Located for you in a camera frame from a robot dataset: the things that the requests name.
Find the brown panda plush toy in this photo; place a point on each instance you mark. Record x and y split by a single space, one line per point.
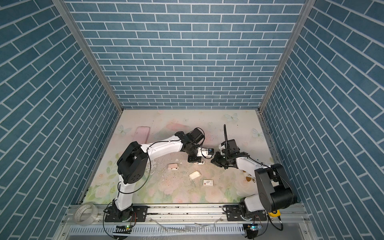
249 179

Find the aluminium corner post left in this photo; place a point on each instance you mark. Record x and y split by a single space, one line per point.
76 32

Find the pink flat case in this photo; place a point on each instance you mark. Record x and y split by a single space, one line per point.
141 134

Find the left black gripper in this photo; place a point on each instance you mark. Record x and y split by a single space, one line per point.
196 159

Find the yellow tape measure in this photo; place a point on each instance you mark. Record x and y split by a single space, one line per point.
275 214

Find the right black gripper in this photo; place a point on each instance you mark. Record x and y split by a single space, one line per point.
216 160

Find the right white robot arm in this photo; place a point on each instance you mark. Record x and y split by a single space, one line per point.
274 191

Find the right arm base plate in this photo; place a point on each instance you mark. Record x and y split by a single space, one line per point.
234 214

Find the staple box sleeve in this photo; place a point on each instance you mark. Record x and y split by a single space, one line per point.
208 182

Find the aluminium front rail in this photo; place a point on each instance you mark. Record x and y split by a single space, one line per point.
168 220

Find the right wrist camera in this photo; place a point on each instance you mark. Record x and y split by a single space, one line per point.
222 148

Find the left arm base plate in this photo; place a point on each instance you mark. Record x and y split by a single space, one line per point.
132 214

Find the clear tape roll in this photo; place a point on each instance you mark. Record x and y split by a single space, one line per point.
85 214

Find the aluminium corner post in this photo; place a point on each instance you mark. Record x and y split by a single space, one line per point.
303 16
76 32

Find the aluminium corner post right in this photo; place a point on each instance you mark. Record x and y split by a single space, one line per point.
303 16

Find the staple box tray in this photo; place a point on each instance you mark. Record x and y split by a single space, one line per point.
194 175

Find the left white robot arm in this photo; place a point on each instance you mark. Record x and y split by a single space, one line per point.
133 162

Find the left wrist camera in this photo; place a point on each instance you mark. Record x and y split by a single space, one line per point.
206 153

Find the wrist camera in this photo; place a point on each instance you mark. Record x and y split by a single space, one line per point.
222 148
206 153

